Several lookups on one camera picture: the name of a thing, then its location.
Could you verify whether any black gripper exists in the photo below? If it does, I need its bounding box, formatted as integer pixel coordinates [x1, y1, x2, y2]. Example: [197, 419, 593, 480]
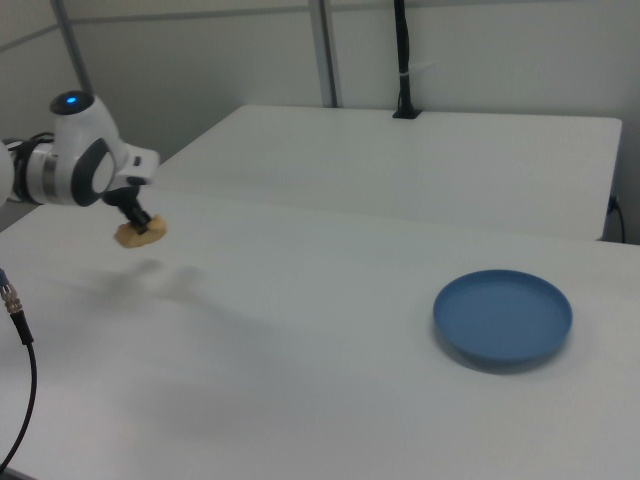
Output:
[101, 186, 152, 237]

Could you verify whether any tan bread piece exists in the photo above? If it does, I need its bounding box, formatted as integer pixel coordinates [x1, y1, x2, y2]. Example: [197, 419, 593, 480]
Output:
[113, 213, 169, 250]

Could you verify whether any blue round plate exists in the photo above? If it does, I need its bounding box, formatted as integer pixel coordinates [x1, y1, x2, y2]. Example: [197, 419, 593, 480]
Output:
[432, 269, 574, 373]

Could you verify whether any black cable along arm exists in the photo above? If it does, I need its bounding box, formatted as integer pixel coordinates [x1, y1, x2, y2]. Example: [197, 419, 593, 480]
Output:
[1, 131, 55, 153]

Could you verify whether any grey slanted frame post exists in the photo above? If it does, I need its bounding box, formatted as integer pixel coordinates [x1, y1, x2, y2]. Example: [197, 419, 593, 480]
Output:
[49, 0, 97, 96]

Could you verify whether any black cable with metal connector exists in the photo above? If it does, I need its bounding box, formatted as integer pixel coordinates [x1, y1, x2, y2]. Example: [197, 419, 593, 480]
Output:
[0, 266, 39, 470]

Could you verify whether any grey vertical frame post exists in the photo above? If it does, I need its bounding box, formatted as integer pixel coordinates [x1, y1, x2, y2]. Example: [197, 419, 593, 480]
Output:
[306, 0, 346, 108]

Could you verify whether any white cable tie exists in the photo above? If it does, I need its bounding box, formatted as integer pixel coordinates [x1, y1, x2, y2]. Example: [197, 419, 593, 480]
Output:
[399, 60, 437, 79]

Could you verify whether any black camera pole with clamp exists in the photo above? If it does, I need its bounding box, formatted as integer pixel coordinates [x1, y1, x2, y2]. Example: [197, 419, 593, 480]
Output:
[391, 0, 422, 120]

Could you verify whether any black cable at table edge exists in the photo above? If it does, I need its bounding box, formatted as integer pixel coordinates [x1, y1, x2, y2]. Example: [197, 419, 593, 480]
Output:
[606, 194, 627, 244]

